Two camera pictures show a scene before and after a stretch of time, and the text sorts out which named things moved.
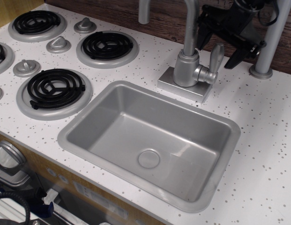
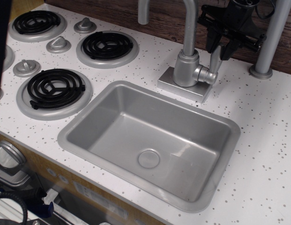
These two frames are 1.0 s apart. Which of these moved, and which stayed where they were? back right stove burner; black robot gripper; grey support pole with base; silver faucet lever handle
Moved: black robot gripper
Stayed: grey support pole with base; silver faucet lever handle; back right stove burner
